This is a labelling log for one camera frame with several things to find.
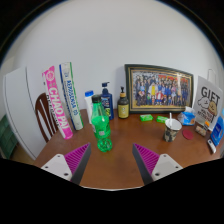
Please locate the camouflage paper cup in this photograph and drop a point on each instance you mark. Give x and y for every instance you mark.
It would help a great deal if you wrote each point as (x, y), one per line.
(171, 133)

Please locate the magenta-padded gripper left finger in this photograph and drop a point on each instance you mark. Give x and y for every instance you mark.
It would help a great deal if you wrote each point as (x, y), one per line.
(77, 156)

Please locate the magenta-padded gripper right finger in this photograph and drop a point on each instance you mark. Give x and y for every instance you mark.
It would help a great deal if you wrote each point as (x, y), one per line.
(146, 157)

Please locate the white blue-green shuttlecock tube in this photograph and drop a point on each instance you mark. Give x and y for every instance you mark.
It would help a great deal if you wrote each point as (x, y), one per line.
(71, 96)

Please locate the flat round red coaster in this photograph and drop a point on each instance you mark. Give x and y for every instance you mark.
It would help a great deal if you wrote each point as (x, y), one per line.
(187, 134)

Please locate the amber pump bottle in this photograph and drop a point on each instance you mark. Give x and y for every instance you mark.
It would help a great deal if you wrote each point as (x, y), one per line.
(123, 106)

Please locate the white gift bag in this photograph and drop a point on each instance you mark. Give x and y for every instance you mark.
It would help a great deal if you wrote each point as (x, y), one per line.
(209, 100)

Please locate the blue pump bottle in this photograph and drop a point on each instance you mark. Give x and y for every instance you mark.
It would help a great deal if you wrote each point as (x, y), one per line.
(107, 101)

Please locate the blue tissue pack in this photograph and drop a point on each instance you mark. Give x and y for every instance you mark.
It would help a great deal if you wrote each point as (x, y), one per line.
(187, 118)

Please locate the white spoon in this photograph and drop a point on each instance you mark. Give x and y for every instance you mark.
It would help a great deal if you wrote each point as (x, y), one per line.
(170, 118)

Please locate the small white remote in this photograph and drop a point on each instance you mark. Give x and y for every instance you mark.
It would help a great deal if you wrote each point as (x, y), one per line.
(211, 146)

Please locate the white bottle with blue cap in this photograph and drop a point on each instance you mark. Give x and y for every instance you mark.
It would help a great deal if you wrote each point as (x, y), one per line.
(88, 105)

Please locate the framed group picture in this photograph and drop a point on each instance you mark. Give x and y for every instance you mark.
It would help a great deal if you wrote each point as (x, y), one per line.
(160, 88)

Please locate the brown wooden chair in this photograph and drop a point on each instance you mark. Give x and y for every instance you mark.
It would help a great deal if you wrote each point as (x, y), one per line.
(42, 116)

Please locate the green crate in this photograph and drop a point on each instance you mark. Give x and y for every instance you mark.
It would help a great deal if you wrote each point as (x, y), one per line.
(6, 136)

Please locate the green plastic drink bottle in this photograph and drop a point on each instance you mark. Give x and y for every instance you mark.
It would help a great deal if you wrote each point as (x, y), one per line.
(101, 126)

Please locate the white board panel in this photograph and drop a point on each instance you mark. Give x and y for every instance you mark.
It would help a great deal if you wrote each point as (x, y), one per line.
(20, 110)

